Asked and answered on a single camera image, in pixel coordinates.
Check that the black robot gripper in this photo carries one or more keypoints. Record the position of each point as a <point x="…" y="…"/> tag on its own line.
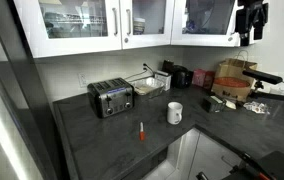
<point x="245" y="18"/>

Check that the orange capped white marker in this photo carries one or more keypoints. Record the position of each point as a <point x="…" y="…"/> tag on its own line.
<point x="142" y="135"/>

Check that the white ceramic mug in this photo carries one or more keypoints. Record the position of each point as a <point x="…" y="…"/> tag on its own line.
<point x="173" y="113"/>

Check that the white corner glass cabinet door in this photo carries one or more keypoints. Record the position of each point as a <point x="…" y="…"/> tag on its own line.
<point x="202" y="40"/>

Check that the brown cardboard box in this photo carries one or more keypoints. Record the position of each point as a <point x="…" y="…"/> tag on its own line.
<point x="232" y="83"/>

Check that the red box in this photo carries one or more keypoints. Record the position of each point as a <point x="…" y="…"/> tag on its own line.
<point x="209" y="80"/>

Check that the pink box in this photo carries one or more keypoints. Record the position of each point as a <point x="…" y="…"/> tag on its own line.
<point x="198" y="77"/>

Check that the small white packet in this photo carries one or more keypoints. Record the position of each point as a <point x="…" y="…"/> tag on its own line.
<point x="230" y="104"/>

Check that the crumpled plastic wrapper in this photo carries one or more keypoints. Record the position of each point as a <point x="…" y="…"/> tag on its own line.
<point x="256" y="107"/>

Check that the small dark metallic box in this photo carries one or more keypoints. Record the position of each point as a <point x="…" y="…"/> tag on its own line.
<point x="212" y="104"/>

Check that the black kitchen appliance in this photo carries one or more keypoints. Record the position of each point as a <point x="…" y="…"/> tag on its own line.
<point x="182" y="77"/>

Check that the dark brown box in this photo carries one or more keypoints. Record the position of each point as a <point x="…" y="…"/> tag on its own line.
<point x="167" y="66"/>

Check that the white rectangular container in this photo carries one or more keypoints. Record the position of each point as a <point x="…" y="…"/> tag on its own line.
<point x="164" y="80"/>

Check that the narrow white glass cabinet door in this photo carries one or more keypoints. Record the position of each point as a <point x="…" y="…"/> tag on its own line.
<point x="148" y="40"/>

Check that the white jar in cabinet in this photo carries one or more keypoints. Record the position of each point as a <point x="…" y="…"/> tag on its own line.
<point x="139" y="26"/>

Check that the white lower cabinet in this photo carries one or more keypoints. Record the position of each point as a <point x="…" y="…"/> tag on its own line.
<point x="208" y="156"/>

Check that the black stand with orange parts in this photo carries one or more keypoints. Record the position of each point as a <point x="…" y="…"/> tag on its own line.
<point x="275" y="166"/>

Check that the silver black four-slot toaster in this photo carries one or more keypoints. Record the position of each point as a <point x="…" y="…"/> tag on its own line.
<point x="112" y="100"/>

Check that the stacked dishes in cabinet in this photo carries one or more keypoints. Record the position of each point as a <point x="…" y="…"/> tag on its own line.
<point x="72" y="25"/>

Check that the wide white glass cabinet door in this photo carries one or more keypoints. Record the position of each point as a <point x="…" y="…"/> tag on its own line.
<point x="35" y="43"/>

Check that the dark steel refrigerator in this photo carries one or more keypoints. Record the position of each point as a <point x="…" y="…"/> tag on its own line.
<point x="18" y="100"/>

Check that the black stereo camera bar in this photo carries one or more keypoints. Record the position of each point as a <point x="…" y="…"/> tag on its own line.
<point x="262" y="76"/>

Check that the black camera tripod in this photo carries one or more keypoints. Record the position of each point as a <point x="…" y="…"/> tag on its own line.
<point x="275" y="97"/>

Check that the white wall outlet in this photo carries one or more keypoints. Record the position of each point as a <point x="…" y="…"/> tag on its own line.
<point x="82" y="80"/>

